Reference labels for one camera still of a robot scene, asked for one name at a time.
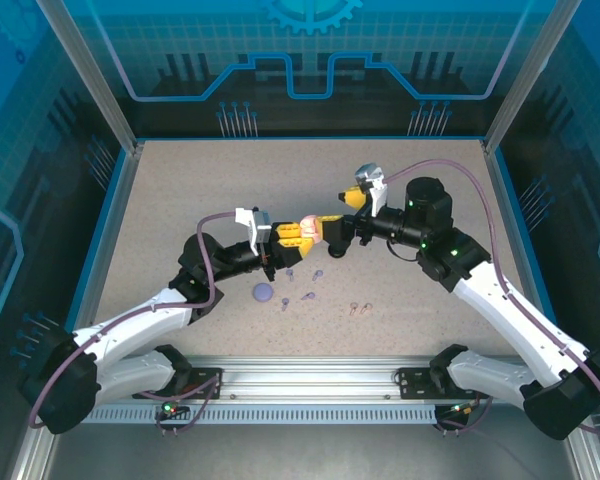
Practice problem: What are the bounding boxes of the pink round charging case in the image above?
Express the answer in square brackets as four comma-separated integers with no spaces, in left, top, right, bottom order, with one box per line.
[298,213,324,245]

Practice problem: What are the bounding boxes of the left arm base wiring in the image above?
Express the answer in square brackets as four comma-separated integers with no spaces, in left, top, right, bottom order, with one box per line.
[139,372,225,437]

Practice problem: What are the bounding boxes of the right arm base wiring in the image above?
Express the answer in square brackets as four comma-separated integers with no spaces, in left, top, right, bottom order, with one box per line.
[432,389,494,437]

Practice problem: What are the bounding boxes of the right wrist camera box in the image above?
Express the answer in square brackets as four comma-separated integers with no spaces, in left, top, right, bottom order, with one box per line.
[354,162,390,217]

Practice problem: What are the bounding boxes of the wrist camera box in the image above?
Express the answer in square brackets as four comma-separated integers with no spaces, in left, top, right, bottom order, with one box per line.
[234,206,274,256]
[354,162,390,217]

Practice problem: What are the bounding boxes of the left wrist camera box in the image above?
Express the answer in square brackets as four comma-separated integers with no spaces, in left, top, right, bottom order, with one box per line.
[234,206,274,256]

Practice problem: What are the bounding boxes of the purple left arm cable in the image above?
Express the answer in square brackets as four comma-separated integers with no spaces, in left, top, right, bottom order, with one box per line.
[27,210,239,431]

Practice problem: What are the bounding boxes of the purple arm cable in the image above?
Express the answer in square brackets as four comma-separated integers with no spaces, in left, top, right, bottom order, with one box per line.
[27,210,239,431]
[384,158,600,435]

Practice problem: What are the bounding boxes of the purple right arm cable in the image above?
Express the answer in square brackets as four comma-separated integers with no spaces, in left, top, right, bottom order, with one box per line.
[384,158,600,435]

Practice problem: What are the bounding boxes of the aluminium side frame rail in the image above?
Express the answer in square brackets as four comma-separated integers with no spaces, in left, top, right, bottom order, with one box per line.
[7,142,146,480]
[481,142,600,480]

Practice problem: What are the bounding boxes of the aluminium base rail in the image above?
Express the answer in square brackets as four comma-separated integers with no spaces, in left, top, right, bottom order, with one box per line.
[99,353,526,405]

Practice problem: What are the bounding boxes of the grey slotted cable duct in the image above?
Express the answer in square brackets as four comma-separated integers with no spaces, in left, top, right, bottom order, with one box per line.
[82,403,439,426]

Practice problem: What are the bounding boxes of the aluminium frame post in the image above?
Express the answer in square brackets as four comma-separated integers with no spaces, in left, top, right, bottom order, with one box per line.
[481,0,590,156]
[33,0,146,156]

